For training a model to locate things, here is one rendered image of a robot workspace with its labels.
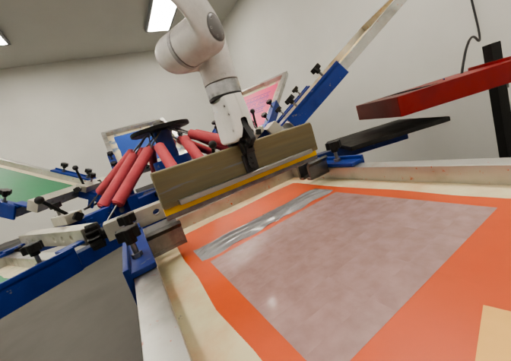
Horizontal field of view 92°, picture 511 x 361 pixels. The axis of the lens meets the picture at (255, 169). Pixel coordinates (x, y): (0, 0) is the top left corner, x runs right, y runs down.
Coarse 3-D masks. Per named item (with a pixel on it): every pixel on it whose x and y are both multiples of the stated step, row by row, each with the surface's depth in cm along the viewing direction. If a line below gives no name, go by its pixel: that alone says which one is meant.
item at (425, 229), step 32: (288, 192) 73; (352, 192) 57; (384, 192) 52; (416, 192) 47; (320, 224) 47; (352, 224) 43; (384, 224) 40; (416, 224) 37; (448, 224) 35; (480, 224) 32; (416, 256) 30; (448, 256) 29; (480, 256) 27
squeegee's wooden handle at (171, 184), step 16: (288, 128) 62; (304, 128) 64; (256, 144) 57; (272, 144) 59; (288, 144) 61; (304, 144) 63; (192, 160) 50; (208, 160) 52; (224, 160) 53; (240, 160) 55; (272, 160) 59; (160, 176) 47; (176, 176) 48; (192, 176) 50; (208, 176) 52; (224, 176) 53; (160, 192) 47; (176, 192) 48; (192, 192) 50
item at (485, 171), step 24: (336, 168) 70; (360, 168) 63; (384, 168) 57; (408, 168) 52; (432, 168) 48; (456, 168) 45; (480, 168) 42; (504, 168) 39; (240, 192) 79; (192, 216) 72; (144, 288) 37; (144, 312) 31; (168, 312) 29; (144, 336) 26; (168, 336) 25; (144, 360) 23; (168, 360) 22; (192, 360) 25
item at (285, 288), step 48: (192, 240) 60; (240, 240) 51; (288, 240) 45; (336, 240) 40; (240, 288) 35; (288, 288) 32; (336, 288) 29; (384, 288) 27; (432, 288) 25; (480, 288) 24; (288, 336) 25; (336, 336) 23; (384, 336) 22; (432, 336) 21
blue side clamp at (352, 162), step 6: (342, 156) 72; (348, 156) 70; (354, 156) 68; (360, 156) 66; (330, 162) 74; (336, 162) 71; (342, 162) 69; (348, 162) 67; (354, 162) 65; (360, 162) 66
